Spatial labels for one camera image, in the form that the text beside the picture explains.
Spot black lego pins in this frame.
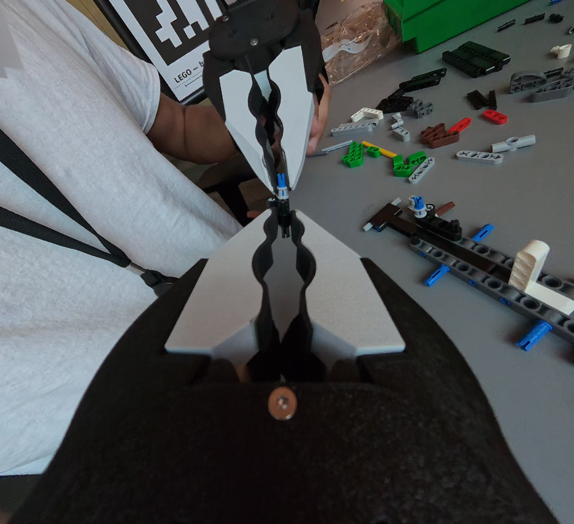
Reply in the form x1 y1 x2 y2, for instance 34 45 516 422
466 90 498 111

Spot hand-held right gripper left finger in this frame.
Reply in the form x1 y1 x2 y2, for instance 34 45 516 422
164 209 275 358

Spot thin grey lego axle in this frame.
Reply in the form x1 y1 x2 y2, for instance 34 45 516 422
307 140 353 158

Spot grey four-hole lego beam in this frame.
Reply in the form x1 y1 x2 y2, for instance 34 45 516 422
407 156 436 185

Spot long grey lego beam assembly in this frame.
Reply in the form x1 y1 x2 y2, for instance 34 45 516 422
361 195 574 353

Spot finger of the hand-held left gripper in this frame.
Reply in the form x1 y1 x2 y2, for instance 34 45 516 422
218 70 276 194
268 45 315 191

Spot long bent green lego beam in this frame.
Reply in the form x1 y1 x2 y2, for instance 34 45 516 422
340 141 367 169

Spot person's left forearm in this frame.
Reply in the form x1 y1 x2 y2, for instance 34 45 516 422
146 92 245 165

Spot person in white shirt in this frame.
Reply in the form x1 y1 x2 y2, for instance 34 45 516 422
0 0 244 476

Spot small grey connector piece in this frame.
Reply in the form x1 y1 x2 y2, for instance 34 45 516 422
267 196 293 237

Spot small light grey lego connectors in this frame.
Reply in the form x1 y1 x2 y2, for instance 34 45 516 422
390 113 411 143

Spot black bent lego beams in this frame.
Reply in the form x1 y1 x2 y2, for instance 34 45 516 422
375 68 448 115

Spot clear plastic bag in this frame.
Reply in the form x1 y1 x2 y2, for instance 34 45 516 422
317 0 403 86

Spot brown lego pieces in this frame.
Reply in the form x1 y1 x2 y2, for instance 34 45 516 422
420 123 461 150

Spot grey curved lego panels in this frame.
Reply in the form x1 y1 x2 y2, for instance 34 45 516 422
509 67 574 104

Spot framed marker board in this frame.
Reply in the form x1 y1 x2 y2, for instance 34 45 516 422
57 0 227 104

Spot grey lego cross connector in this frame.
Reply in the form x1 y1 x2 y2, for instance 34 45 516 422
491 134 537 153

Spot short grey lego beam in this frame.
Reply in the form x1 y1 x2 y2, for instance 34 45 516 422
456 150 504 167

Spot yellow lego axle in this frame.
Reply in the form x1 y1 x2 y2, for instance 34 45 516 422
361 140 398 159

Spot stack of black lego panels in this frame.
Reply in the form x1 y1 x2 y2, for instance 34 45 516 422
441 40 511 79

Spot person's left hand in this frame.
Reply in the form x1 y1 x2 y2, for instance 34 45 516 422
305 74 332 157

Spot black shoulder strap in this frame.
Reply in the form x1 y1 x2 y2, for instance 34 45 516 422
0 128 179 297

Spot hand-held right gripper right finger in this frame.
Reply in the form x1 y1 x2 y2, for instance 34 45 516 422
291 209 407 358

